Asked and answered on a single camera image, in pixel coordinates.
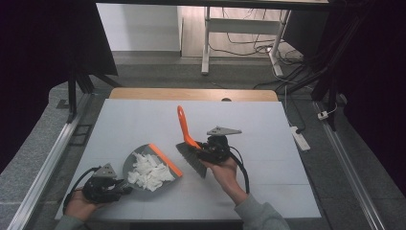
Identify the person's left hand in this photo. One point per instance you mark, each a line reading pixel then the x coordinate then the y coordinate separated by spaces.
pixel 78 206

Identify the pile of white paper scraps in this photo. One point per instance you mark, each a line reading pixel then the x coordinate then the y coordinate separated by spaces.
pixel 150 172

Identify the grey dustpan with orange edge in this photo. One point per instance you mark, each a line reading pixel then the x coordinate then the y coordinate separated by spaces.
pixel 166 161

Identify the small white plug adapter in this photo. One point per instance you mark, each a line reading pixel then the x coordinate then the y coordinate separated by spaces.
pixel 323 115

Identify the wooden table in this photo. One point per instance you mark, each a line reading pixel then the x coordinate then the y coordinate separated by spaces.
pixel 191 95

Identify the black curtain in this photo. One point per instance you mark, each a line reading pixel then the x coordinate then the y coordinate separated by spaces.
pixel 38 64
pixel 373 80

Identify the white power strip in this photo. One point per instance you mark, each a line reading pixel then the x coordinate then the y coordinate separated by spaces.
pixel 300 139

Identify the black rectangular floor bracket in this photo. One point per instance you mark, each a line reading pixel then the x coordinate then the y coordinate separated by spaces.
pixel 80 135

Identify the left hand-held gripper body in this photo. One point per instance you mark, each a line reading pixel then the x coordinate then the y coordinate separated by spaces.
pixel 99 190

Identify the orange hand brush grey bristles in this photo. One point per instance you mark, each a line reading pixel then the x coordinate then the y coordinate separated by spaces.
pixel 185 127

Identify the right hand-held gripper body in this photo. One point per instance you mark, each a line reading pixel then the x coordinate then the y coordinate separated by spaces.
pixel 218 148

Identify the black metal stand legs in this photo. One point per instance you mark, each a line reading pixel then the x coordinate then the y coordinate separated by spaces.
pixel 72 96
pixel 332 96

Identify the aluminium floor rail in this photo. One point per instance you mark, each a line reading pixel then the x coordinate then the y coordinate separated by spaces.
pixel 348 166
pixel 48 166

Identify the person's right hand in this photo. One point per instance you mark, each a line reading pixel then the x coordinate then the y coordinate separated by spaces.
pixel 228 175

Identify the white metal desk frame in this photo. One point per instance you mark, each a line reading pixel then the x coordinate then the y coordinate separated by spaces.
pixel 242 26

